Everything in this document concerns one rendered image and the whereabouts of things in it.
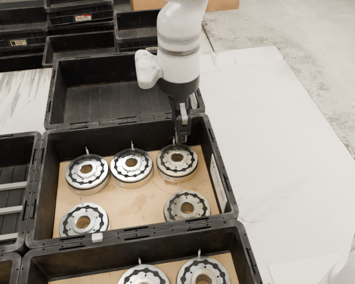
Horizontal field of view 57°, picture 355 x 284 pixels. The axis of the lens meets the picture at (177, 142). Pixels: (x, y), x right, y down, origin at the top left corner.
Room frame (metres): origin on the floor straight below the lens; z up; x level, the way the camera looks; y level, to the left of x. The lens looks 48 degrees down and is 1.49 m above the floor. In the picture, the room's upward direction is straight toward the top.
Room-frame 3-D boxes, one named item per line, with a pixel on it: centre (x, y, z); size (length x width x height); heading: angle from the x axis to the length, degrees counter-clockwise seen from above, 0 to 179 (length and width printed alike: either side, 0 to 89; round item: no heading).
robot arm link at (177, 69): (0.48, 0.02, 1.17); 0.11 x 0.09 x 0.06; 99
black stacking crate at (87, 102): (0.72, 0.15, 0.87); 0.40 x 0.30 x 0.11; 99
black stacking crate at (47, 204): (0.43, 0.10, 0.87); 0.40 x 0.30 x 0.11; 99
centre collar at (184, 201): (0.37, -0.02, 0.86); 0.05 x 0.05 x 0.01
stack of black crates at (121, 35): (1.69, 0.15, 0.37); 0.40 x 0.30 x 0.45; 100
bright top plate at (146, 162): (0.49, 0.11, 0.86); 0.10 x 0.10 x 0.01
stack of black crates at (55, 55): (1.62, 0.54, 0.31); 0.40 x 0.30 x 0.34; 100
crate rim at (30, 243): (0.43, 0.10, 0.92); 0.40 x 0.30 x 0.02; 99
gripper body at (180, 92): (0.48, 0.00, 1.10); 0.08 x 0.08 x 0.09
